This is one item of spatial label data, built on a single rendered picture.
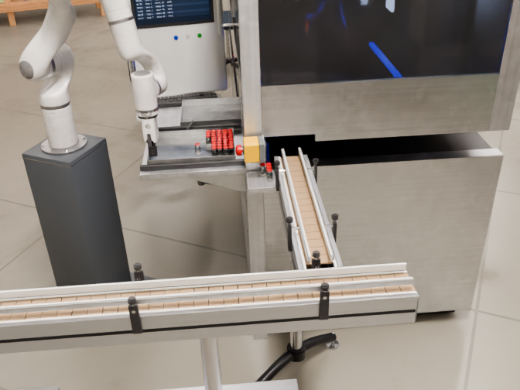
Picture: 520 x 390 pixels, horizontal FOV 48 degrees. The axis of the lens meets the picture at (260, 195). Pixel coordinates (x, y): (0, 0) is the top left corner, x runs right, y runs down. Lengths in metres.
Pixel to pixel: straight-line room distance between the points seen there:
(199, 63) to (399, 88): 1.29
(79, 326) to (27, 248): 2.06
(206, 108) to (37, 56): 0.80
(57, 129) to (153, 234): 1.15
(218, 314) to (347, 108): 0.98
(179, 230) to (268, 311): 2.02
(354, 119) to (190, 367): 1.27
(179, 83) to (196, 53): 0.18
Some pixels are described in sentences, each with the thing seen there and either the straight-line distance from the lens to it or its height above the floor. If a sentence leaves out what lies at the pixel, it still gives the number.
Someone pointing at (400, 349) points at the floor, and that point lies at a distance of 2.75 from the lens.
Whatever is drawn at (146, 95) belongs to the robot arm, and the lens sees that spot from 2.18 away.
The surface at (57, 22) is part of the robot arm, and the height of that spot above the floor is 1.40.
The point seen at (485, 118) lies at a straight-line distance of 2.35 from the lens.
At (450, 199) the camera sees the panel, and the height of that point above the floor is 0.69.
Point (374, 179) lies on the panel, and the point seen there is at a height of 0.80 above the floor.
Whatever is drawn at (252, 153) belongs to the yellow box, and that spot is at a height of 1.00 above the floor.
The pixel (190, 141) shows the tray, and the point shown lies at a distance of 2.46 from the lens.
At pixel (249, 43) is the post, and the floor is 1.36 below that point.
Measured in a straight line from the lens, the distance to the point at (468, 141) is 2.57.
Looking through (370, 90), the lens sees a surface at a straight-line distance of 2.15.
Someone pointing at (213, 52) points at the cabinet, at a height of 1.02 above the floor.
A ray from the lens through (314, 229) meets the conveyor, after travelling 1.78.
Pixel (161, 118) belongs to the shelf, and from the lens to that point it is 2.71.
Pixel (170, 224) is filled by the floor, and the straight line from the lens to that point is 3.54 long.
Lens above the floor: 1.94
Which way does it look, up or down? 31 degrees down
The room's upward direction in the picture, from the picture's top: 2 degrees counter-clockwise
